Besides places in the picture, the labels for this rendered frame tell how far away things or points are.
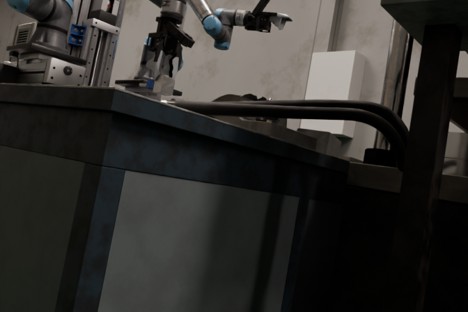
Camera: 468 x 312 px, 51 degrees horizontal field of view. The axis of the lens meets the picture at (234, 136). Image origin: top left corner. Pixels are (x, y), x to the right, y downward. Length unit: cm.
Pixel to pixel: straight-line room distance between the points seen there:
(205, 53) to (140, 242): 465
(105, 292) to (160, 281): 13
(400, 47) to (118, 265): 90
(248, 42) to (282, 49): 46
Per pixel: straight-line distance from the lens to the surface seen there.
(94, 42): 222
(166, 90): 151
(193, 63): 559
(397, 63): 137
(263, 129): 137
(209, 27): 222
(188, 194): 98
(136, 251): 92
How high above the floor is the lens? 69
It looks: 5 degrees up
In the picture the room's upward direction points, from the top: 10 degrees clockwise
